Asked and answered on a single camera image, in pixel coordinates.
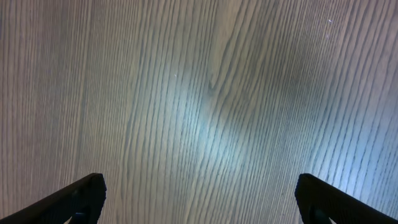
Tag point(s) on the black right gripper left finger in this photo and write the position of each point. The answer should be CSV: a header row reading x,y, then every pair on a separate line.
x,y
79,202

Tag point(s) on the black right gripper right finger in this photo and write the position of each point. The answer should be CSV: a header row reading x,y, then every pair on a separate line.
x,y
320,202

